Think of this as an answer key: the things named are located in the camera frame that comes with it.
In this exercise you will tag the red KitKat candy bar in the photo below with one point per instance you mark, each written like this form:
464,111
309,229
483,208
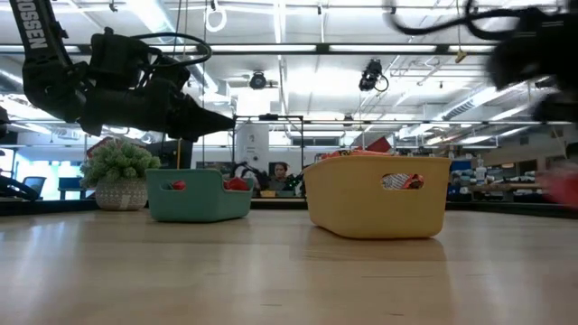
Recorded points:
237,184
179,185

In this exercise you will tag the light teal plastic basket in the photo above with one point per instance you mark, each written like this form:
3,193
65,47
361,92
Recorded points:
198,205

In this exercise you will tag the yellow plastic basket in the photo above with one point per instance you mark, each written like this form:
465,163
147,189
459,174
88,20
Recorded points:
352,203

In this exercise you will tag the black background robot arm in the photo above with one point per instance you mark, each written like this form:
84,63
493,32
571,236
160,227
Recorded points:
248,171

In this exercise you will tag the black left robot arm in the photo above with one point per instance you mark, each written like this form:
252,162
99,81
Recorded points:
45,86

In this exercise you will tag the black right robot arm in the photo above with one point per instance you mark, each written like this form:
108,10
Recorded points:
542,49

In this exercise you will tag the black monitor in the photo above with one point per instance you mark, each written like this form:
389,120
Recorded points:
174,158

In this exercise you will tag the white cylindrical column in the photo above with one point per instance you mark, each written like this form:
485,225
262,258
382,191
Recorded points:
253,144

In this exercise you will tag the green artificial potted plant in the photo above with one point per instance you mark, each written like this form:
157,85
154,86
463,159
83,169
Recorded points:
118,162

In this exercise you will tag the wooden background table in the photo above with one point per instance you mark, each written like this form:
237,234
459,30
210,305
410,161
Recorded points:
515,186

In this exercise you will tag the person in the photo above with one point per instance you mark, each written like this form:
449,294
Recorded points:
280,171

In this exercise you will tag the dark blue bench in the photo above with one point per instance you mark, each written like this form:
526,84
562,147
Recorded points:
72,185

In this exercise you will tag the white plastic bottle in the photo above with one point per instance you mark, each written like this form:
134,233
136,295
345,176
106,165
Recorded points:
481,172

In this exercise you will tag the yellow hanging hook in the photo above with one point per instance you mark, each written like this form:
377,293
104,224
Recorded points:
461,56

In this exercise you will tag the blue storage bin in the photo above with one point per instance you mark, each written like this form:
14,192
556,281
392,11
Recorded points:
461,165

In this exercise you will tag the black office chair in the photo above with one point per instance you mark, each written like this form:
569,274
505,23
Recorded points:
35,182

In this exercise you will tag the red storage bin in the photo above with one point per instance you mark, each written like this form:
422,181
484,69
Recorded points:
379,145

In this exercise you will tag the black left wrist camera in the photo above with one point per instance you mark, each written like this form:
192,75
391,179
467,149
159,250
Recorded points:
169,77

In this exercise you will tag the black overhead frame bar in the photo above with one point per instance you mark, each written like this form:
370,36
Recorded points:
323,49

